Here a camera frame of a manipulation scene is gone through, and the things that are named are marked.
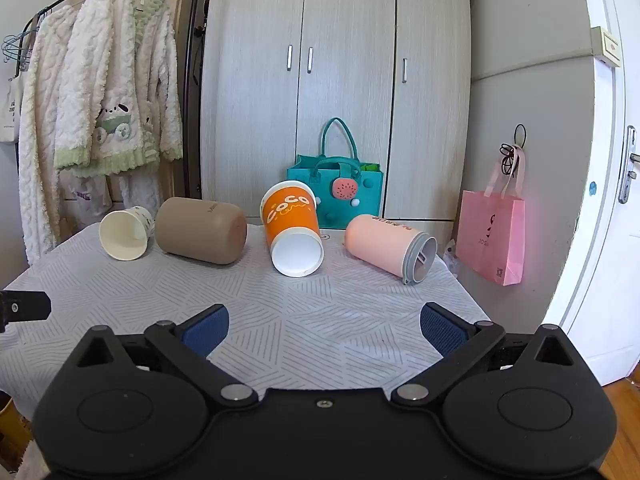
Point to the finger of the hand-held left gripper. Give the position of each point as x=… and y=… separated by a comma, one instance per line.
x=27, y=305

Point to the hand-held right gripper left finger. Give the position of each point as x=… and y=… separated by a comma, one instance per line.
x=207, y=331

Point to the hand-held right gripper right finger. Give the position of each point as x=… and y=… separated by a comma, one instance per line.
x=441, y=331

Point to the brown cup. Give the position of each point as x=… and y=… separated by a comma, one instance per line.
x=200, y=230

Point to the pink cup with grey lid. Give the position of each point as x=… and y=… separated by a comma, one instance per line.
x=375, y=240

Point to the small white printed paper cup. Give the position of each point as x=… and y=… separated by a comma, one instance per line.
x=125, y=235

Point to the orange paper cup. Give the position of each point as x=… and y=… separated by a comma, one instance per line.
x=290, y=215

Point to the clear plastic bag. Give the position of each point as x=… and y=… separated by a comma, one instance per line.
x=450, y=257

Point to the pink paper bag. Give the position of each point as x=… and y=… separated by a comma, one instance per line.
x=490, y=240

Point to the white patterned tablecloth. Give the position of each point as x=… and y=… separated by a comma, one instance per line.
x=325, y=320

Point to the white bag with purple print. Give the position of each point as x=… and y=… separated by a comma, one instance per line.
x=87, y=205

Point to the teal felt tote bag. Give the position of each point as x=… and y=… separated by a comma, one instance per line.
x=370, y=200

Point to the white fleece robe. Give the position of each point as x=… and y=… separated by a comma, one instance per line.
x=45, y=135

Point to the white canvas tote bag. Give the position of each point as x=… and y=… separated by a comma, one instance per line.
x=9, y=110

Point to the white door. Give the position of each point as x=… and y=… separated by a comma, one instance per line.
x=600, y=210

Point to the black clothes rack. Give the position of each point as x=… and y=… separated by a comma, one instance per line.
x=190, y=110

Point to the white green-trimmed fleece jacket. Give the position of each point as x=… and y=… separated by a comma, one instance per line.
x=115, y=60

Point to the grey wooden wardrobe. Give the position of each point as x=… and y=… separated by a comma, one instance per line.
x=350, y=60

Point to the white wall switch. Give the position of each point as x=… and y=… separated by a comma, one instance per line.
x=609, y=46

